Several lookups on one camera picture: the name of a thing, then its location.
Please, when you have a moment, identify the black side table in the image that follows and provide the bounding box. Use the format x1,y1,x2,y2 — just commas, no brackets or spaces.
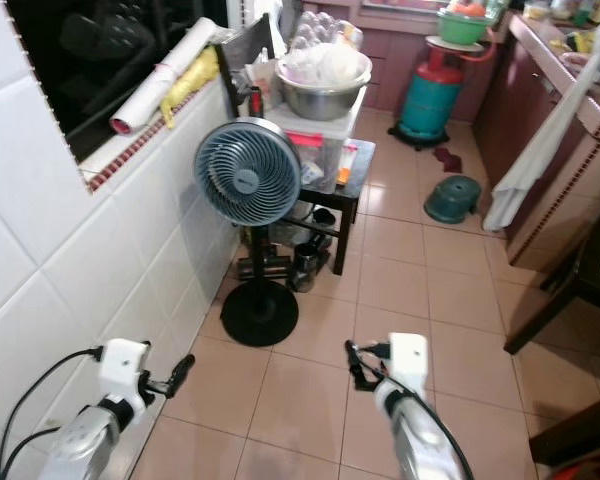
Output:
280,139,377,277

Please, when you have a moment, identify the low green plastic stool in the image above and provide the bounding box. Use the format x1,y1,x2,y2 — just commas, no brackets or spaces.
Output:
423,175,485,225

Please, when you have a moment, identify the grey standing fan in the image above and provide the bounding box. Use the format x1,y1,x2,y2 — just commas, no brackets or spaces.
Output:
193,117,304,349

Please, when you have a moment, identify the dark wooden table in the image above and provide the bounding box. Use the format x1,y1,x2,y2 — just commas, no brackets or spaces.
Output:
503,195,600,356

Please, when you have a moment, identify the dark wooden chair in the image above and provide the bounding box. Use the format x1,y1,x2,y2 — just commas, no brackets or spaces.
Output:
528,388,600,467

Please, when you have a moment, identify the clear plastic storage box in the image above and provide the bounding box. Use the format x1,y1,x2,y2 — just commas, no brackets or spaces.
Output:
265,92,365,197

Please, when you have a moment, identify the dark red floor scrap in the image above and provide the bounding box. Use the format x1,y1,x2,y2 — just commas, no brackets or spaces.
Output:
434,147,464,171

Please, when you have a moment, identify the brown kitchen cabinet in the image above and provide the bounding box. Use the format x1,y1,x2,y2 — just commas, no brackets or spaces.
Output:
470,8,600,274

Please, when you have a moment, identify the large steel mixing bowl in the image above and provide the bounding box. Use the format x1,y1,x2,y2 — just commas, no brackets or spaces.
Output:
275,46,374,122

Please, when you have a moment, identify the teal gas cylinder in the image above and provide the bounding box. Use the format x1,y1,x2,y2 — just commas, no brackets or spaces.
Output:
398,35,468,149

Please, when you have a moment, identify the white hanging towel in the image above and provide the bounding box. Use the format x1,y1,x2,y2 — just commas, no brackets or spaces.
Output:
482,45,600,234

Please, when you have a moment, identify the yellow cloth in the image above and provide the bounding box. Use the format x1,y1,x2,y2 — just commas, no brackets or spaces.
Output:
159,47,223,128

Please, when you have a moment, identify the white rolled paper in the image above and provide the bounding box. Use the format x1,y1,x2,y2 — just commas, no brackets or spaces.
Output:
109,17,223,137

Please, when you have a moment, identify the white plastic bag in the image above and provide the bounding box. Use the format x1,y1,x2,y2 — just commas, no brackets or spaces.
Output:
282,42,368,87

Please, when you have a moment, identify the clear egg tray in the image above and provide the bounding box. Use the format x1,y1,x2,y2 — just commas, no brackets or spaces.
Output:
295,9,366,53

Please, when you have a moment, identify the green plastic basin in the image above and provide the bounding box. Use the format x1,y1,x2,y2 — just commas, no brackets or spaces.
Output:
436,6,493,45

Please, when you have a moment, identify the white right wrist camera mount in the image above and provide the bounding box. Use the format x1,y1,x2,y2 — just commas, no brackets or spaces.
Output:
385,333,429,389

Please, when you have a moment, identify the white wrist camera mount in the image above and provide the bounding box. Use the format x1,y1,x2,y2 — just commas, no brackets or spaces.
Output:
385,333,429,389
97,339,152,407

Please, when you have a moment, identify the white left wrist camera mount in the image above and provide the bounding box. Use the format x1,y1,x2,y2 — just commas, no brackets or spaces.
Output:
97,339,152,407

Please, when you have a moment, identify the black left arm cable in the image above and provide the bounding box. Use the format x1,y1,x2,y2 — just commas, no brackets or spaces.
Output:
0,347,103,480

